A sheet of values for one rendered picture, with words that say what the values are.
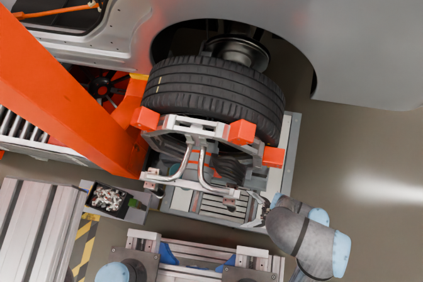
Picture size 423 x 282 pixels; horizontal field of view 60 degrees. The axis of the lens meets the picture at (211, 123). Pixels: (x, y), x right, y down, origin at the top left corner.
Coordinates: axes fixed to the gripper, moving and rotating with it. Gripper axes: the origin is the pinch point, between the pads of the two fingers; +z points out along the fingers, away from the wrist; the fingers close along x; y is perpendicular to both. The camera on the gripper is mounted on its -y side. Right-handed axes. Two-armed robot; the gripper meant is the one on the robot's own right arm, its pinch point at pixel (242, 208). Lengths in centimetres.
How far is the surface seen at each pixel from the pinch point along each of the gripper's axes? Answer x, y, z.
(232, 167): -12.1, 20.9, 5.3
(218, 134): -22.2, 28.7, 12.1
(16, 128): -29, -57, 164
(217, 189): -3.0, 18.3, 9.7
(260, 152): -22.2, 13.9, -3.9
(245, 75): -48, 30, 6
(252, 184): -24, -69, 1
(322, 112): -85, -85, -38
